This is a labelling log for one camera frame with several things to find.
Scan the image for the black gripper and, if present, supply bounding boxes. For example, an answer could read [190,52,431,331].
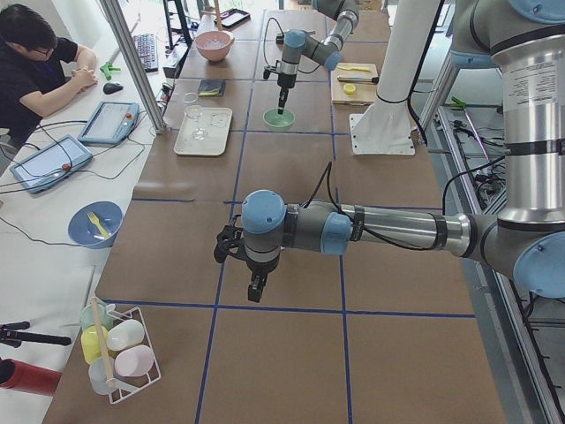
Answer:
[277,73,296,115]
[247,260,278,302]

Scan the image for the light green bowl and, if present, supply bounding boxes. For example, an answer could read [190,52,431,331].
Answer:
[263,109,295,133]

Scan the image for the light blue cup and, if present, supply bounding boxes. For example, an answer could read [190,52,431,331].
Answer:
[88,357,116,395]

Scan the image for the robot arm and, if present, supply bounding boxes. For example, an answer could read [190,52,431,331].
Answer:
[237,1,564,302]
[273,0,359,115]

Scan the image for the pink bowl with ice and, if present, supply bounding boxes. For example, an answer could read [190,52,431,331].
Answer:
[194,31,235,62]

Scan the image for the half lemon slice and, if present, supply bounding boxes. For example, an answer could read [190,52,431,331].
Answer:
[343,83,357,95]

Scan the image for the grey folded cloth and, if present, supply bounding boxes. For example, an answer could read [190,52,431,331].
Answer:
[198,79,226,97]

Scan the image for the wooden cutting board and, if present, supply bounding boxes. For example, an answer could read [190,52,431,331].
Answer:
[330,63,379,105]

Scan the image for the cream bear tray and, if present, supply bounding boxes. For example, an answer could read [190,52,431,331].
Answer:
[173,106,232,156]

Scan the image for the yellow plastic knife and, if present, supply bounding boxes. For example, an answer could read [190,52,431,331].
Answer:
[336,64,373,72]

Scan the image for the small clear glass dish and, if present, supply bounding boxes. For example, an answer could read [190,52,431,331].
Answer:
[183,93,200,105]

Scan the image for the clear wine glass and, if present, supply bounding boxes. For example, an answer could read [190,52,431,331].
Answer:
[185,104,207,140]

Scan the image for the white cup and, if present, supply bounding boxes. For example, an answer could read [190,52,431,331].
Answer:
[106,319,145,352]

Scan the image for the pink cup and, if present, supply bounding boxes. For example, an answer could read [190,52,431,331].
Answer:
[114,344,154,377]

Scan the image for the black keyboard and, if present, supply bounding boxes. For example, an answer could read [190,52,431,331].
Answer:
[132,34,159,72]

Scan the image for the green cup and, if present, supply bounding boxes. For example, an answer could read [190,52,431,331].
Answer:
[79,299,113,330]

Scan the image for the yellow cup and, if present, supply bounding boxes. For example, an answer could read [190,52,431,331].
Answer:
[80,325,102,365]

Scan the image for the black computer mouse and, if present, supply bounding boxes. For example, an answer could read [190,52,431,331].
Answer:
[102,81,124,95]

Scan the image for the far blue teach pendant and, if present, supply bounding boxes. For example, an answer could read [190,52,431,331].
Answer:
[78,102,139,145]

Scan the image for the blue teach pendant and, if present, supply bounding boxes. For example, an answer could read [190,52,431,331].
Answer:
[10,135,93,193]
[78,102,139,145]

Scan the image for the green clamp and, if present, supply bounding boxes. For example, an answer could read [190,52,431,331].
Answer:
[100,62,121,81]

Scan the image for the yellow plastic fork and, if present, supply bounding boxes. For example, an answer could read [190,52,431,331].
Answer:
[87,211,110,239]

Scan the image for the seated person black shirt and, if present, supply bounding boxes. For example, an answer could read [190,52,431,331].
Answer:
[1,4,97,150]

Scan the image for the near blue teach pendant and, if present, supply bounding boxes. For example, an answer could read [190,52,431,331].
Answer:
[10,135,93,193]

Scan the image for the black tripod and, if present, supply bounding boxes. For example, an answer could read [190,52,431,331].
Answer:
[1,321,72,348]

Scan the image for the red bottle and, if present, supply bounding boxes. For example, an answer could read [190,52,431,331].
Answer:
[1,359,62,396]

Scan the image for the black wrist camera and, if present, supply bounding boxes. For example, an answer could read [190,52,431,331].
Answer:
[262,61,281,80]
[214,214,246,264]

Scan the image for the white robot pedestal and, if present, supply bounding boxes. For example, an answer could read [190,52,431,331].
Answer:
[350,0,443,155]

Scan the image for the white wire cup rack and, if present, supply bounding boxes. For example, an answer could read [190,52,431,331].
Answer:
[79,297,162,405]

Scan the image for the aluminium frame post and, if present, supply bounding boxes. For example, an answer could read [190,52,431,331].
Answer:
[101,0,167,134]

